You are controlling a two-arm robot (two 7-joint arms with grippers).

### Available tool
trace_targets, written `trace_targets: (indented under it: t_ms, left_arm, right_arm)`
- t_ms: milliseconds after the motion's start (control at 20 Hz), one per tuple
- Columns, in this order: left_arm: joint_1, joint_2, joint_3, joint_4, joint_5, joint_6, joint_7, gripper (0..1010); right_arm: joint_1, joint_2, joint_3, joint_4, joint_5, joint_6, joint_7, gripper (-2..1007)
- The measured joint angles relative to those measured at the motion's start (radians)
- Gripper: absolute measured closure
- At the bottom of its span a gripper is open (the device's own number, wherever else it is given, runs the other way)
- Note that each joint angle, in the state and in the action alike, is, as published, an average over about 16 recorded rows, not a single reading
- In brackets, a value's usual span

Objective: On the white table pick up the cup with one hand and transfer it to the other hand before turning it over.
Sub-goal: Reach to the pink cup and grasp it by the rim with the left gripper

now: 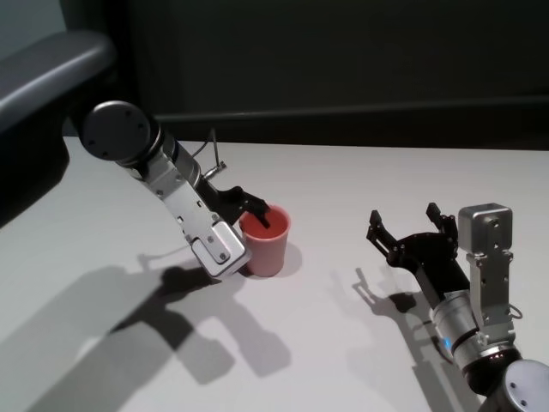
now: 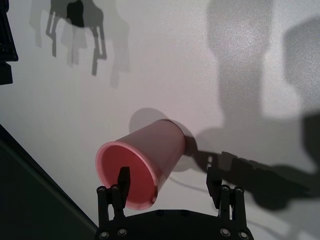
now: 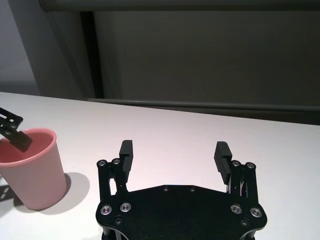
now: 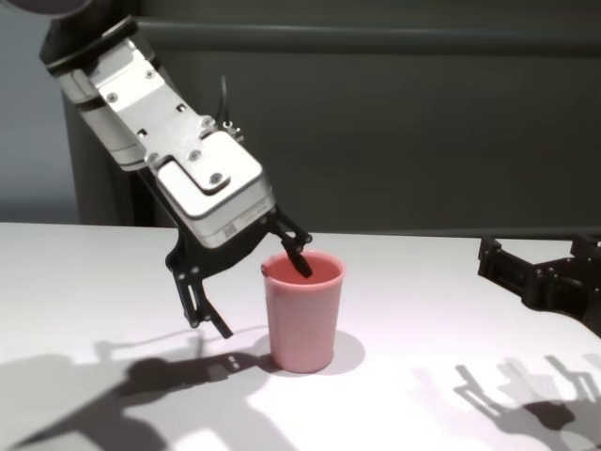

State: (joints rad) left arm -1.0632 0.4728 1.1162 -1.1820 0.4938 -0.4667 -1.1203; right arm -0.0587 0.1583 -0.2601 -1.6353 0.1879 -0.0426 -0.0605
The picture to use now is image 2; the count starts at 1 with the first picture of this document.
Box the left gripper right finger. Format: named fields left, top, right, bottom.
left=206, top=166, right=248, bottom=223

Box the pink plastic cup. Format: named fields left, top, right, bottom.
left=95, top=119, right=187, bottom=210

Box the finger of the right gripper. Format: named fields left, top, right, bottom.
left=0, top=0, right=20, bottom=87

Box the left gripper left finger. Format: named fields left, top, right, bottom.
left=96, top=166, right=131, bottom=227

